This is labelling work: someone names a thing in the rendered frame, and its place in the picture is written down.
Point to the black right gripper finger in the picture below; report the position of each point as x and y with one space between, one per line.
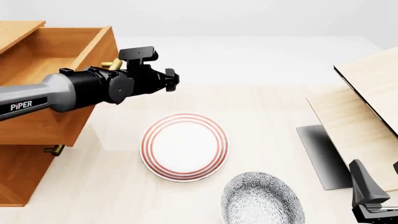
367 186
395 167

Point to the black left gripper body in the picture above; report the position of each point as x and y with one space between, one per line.
172 79

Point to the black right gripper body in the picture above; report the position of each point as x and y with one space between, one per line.
377 213

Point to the grey and black left robot arm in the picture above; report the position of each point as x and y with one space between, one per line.
56 93

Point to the wooden drawer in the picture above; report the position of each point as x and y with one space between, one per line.
34 131

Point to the wooden cabinet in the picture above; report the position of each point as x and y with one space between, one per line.
18 177

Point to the white plate with red rings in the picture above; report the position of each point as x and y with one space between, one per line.
184 147

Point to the grey patterned bowl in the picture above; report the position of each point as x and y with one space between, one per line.
261 200

